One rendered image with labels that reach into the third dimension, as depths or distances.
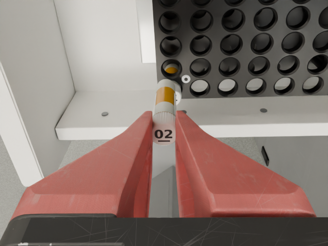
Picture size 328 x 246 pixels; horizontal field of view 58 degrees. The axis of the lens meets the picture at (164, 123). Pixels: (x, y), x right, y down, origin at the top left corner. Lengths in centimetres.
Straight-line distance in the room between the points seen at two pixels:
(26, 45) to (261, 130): 17
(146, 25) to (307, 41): 11
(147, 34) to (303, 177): 45
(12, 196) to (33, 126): 163
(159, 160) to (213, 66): 120
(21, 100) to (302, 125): 19
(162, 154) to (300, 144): 85
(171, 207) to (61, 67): 102
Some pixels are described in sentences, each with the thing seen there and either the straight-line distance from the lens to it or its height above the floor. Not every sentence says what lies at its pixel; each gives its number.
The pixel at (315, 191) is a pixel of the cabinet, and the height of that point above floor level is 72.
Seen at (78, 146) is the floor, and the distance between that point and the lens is 145.
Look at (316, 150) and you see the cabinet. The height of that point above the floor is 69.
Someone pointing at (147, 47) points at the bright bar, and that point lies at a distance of 24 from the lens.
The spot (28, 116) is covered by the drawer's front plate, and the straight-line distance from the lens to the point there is 20.
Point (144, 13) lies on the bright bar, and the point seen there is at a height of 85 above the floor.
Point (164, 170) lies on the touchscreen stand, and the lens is 142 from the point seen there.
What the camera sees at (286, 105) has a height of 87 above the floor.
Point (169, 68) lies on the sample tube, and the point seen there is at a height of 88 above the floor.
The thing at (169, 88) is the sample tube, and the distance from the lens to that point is 15.
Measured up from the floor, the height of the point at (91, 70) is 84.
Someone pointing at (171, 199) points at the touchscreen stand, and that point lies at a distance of 125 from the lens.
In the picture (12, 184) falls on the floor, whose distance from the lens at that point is 176.
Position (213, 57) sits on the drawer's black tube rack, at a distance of 19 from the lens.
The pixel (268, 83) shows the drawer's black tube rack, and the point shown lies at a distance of 20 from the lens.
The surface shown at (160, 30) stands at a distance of 18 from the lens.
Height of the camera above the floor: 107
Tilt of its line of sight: 56 degrees down
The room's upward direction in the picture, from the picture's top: 177 degrees counter-clockwise
